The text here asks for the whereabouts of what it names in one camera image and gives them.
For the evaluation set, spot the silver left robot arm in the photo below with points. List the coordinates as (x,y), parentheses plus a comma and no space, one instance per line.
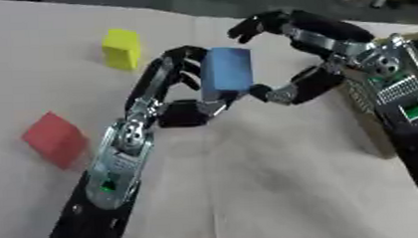
(107,181)

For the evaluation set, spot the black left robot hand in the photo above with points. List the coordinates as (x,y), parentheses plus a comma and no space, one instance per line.
(182,112)

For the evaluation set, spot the blue rectangular block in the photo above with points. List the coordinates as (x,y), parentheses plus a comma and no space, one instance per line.
(227,70)

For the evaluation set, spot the yellow rectangular block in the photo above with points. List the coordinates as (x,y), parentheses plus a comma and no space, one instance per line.
(122,49)

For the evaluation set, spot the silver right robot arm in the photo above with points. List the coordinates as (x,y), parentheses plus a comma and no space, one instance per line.
(400,94)

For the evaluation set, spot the red rectangular block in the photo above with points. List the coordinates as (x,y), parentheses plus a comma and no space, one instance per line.
(55,139)

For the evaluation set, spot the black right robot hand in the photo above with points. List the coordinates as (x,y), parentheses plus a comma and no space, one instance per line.
(322,25)

